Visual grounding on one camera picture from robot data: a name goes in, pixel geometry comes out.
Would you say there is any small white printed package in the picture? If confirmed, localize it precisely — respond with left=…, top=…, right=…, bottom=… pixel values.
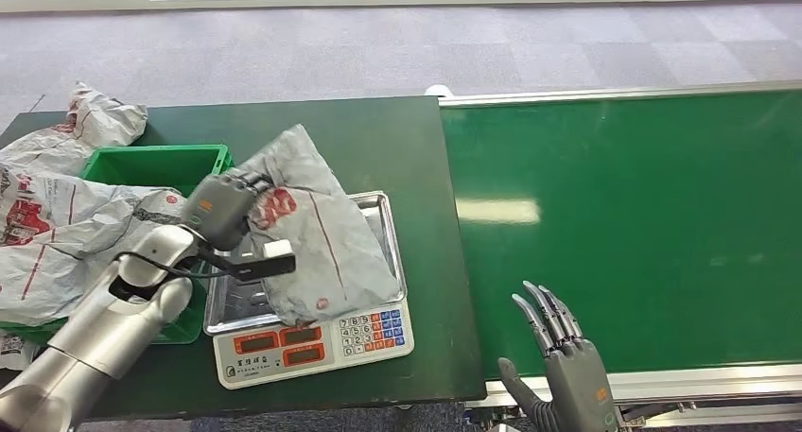
left=0, top=330, right=40, bottom=372

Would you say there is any grey package with red print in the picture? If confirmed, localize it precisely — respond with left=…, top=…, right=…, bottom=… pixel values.
left=234, top=124, right=403, bottom=329

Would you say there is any aluminium conveyor frame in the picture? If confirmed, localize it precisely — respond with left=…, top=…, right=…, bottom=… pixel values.
left=437, top=79, right=802, bottom=429

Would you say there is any green plastic crate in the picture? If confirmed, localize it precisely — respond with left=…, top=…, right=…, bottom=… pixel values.
left=0, top=143, right=235, bottom=347

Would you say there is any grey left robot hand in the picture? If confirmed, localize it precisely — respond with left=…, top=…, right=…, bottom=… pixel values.
left=181, top=170, right=275, bottom=252

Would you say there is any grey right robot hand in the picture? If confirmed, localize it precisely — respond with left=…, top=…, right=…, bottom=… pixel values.
left=497, top=280, right=622, bottom=432

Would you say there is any white electronic scale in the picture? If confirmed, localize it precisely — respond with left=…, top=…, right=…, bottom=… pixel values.
left=202, top=190, right=416, bottom=391

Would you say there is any dark green table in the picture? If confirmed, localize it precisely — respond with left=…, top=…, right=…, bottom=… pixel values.
left=0, top=95, right=489, bottom=422

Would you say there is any green conveyor belt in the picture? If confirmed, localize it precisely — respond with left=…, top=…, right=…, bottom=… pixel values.
left=440, top=89, right=802, bottom=380

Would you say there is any steel weighing tray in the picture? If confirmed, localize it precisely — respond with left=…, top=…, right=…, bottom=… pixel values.
left=202, top=190, right=410, bottom=337

